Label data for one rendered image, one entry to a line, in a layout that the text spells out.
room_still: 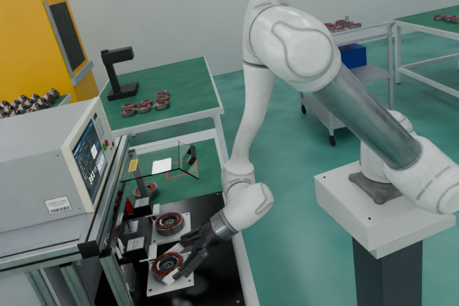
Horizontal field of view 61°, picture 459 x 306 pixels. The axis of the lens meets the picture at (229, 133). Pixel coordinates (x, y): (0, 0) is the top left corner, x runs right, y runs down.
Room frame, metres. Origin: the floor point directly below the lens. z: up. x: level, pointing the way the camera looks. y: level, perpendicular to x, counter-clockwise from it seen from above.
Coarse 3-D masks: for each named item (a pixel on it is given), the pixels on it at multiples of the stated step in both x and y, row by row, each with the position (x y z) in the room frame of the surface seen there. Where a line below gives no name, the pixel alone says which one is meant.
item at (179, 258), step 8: (160, 256) 1.06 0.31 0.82; (168, 256) 1.05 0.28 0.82; (176, 256) 1.04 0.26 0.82; (152, 264) 1.03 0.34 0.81; (160, 264) 1.03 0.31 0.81; (176, 264) 1.00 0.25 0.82; (152, 272) 0.99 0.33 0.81; (160, 272) 0.98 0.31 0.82; (168, 272) 0.97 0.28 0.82; (160, 280) 0.97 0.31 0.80
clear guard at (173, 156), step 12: (168, 144) 1.40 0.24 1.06; (180, 144) 1.39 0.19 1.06; (132, 156) 1.36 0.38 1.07; (144, 156) 1.33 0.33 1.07; (156, 156) 1.31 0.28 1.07; (168, 156) 1.29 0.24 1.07; (180, 156) 1.28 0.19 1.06; (144, 168) 1.24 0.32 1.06; (156, 168) 1.22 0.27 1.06; (168, 168) 1.20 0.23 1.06; (180, 168) 1.19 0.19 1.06; (192, 168) 1.24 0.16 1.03; (120, 180) 1.18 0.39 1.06
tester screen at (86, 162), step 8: (88, 128) 1.13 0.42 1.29; (88, 136) 1.10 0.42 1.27; (96, 136) 1.18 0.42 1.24; (80, 144) 1.01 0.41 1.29; (88, 144) 1.08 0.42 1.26; (80, 152) 0.99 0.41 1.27; (88, 152) 1.05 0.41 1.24; (80, 160) 0.97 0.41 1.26; (88, 160) 1.03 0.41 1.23; (80, 168) 0.95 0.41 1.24; (88, 168) 1.01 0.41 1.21; (96, 168) 1.07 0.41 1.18; (104, 168) 1.14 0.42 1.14; (88, 176) 0.98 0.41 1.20; (88, 184) 0.96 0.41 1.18; (88, 192) 0.94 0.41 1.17
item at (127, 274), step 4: (128, 264) 1.04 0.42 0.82; (132, 264) 1.04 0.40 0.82; (124, 268) 1.02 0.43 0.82; (128, 268) 1.02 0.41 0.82; (132, 268) 1.03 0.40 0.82; (124, 272) 1.01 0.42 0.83; (128, 272) 1.00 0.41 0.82; (132, 272) 1.02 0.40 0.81; (124, 276) 0.99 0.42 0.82; (128, 276) 0.99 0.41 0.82; (132, 276) 1.00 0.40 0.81; (124, 280) 0.97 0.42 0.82; (128, 280) 0.97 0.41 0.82; (132, 280) 0.99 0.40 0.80; (128, 284) 0.97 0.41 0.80; (132, 284) 0.98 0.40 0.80; (132, 288) 0.97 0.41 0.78
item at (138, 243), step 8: (128, 240) 1.04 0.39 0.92; (136, 240) 1.03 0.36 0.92; (144, 240) 1.02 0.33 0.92; (128, 248) 1.00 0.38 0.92; (136, 248) 0.99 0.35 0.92; (144, 248) 0.98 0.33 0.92; (152, 248) 1.03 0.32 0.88; (128, 256) 0.98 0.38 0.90; (136, 256) 0.98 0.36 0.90; (144, 256) 0.98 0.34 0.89; (152, 256) 0.99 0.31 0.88; (120, 264) 0.98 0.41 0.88
